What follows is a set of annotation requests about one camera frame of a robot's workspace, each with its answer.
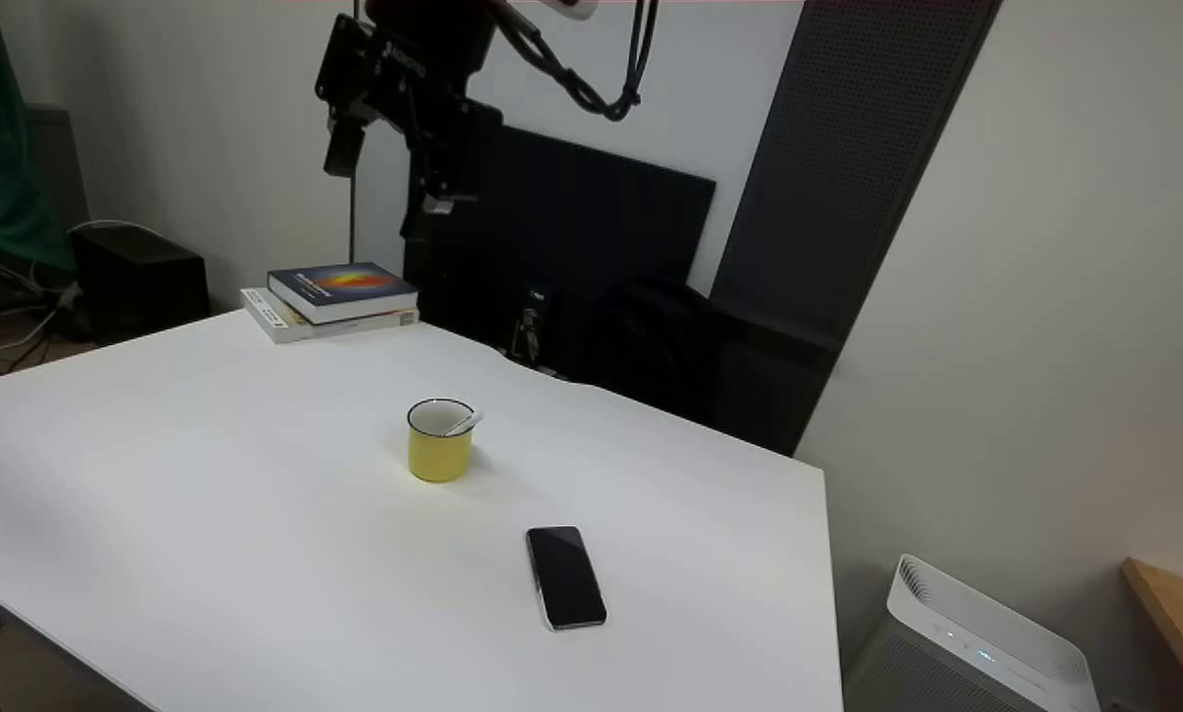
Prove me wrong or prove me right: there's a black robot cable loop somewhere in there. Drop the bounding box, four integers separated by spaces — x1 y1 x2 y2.
492 0 660 126

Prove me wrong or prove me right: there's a black chair back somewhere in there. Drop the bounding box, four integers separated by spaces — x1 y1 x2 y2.
586 271 751 430

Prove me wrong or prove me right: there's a dark grey wall pillar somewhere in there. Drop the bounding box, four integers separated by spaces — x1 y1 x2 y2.
707 0 1006 457

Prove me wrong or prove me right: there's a blue book with orange cover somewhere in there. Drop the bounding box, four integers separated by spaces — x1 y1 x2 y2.
265 255 422 327

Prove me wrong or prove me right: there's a stack of books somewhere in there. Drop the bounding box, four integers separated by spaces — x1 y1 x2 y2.
238 283 422 349

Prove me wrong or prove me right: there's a yellow enamel cup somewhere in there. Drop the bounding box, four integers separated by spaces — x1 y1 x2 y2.
405 393 488 485

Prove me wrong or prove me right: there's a black smartphone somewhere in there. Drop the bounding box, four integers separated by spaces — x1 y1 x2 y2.
524 521 609 634

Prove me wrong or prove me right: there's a black monitor panel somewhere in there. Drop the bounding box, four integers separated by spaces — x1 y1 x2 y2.
409 118 719 381

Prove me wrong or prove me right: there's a black speaker box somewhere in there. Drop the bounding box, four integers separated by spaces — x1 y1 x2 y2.
67 216 214 349

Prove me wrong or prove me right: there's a grey waste bin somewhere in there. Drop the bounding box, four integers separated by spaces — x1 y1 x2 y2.
842 548 1104 712

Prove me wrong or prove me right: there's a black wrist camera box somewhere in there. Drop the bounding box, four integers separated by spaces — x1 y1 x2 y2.
314 13 389 180

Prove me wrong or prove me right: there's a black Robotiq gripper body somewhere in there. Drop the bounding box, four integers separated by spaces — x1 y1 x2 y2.
383 50 508 180

